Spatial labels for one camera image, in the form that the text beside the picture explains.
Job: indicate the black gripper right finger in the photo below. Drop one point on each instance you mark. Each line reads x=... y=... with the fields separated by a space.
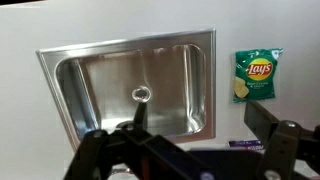
x=283 y=143

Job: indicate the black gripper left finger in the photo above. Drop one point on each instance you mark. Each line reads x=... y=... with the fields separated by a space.
x=100 y=153

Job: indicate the purple candy bar packet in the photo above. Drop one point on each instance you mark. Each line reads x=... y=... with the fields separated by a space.
x=245 y=144

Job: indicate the stainless steel sink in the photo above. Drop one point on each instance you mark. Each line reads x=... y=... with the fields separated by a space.
x=113 y=76

